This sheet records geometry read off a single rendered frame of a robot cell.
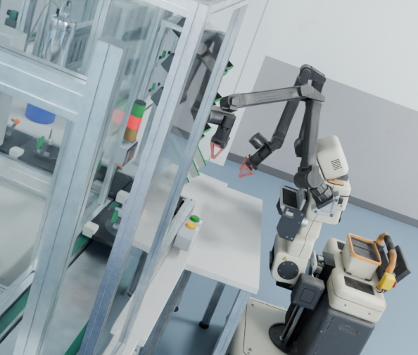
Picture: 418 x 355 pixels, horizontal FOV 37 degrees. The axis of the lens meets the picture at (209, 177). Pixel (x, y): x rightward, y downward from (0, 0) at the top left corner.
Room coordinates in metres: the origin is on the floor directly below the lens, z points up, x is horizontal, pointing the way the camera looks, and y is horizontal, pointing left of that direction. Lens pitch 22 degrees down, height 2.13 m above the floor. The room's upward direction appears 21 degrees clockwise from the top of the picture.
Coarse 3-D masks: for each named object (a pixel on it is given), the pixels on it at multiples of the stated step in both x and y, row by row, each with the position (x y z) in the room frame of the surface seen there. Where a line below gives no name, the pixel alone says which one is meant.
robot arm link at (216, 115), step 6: (234, 96) 2.44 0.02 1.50; (234, 102) 2.43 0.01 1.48; (216, 108) 2.40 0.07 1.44; (222, 108) 2.42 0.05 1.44; (228, 108) 2.42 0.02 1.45; (234, 108) 2.43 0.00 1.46; (210, 114) 2.36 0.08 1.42; (216, 114) 2.38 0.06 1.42; (222, 114) 2.40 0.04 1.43; (210, 120) 2.37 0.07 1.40; (216, 120) 2.38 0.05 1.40
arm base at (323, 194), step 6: (324, 186) 2.57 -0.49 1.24; (312, 192) 2.55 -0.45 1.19; (318, 192) 2.54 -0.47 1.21; (324, 192) 2.54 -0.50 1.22; (330, 192) 2.56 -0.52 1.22; (318, 198) 2.54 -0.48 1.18; (324, 198) 2.54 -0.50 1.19; (330, 198) 2.53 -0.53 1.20; (318, 204) 2.53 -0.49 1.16; (324, 204) 2.52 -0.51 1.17
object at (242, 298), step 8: (216, 288) 3.02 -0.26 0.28; (216, 296) 3.03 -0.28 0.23; (240, 296) 2.20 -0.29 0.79; (248, 296) 2.20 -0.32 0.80; (208, 304) 3.02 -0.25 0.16; (216, 304) 3.02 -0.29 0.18; (240, 304) 2.21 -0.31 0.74; (208, 312) 3.02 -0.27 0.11; (232, 312) 2.20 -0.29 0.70; (240, 312) 2.20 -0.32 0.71; (208, 320) 3.02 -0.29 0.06; (232, 320) 2.21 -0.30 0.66; (224, 328) 2.20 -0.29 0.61; (232, 328) 2.20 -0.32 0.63; (224, 336) 2.20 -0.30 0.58; (232, 336) 2.20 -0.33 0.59; (216, 344) 2.23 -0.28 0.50; (224, 344) 2.20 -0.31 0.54; (216, 352) 2.20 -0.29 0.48; (224, 352) 2.20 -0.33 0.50
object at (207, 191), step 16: (208, 176) 3.13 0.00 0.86; (192, 192) 2.85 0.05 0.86; (208, 192) 2.92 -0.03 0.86; (208, 208) 2.73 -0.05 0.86; (176, 256) 2.19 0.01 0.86; (160, 272) 2.04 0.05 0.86; (176, 272) 2.08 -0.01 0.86; (160, 288) 1.94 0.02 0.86; (144, 304) 1.81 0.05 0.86; (160, 304) 1.84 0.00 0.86; (144, 320) 1.72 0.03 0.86; (144, 336) 1.65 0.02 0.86
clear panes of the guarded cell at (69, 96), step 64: (0, 0) 1.08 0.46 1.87; (64, 0) 1.07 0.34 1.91; (128, 0) 1.06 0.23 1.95; (0, 64) 1.08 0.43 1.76; (64, 64) 1.07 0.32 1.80; (128, 64) 1.06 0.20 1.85; (0, 128) 1.08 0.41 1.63; (64, 128) 1.07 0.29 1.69; (128, 128) 1.06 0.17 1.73; (192, 128) 1.44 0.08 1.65; (0, 192) 1.08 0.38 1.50; (64, 192) 1.07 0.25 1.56; (128, 192) 1.06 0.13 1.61; (0, 256) 1.07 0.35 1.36; (64, 256) 1.06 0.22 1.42; (128, 256) 1.15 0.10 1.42; (0, 320) 1.07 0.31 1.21; (64, 320) 1.06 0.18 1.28; (128, 320) 1.51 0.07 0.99
